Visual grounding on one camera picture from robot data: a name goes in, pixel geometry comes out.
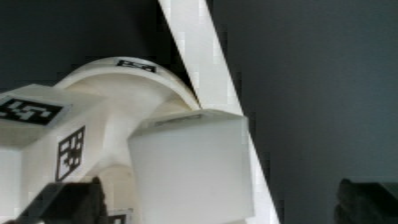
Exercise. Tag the white stool leg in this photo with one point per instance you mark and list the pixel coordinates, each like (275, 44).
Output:
(58, 155)
(34, 107)
(188, 151)

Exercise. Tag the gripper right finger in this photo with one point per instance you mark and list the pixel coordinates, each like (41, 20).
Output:
(366, 203)

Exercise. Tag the white round stool seat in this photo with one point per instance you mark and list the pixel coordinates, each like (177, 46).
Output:
(144, 94)

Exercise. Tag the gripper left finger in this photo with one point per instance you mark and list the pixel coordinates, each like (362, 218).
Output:
(67, 204)

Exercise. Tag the white right fence bar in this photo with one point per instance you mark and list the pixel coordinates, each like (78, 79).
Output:
(190, 24)

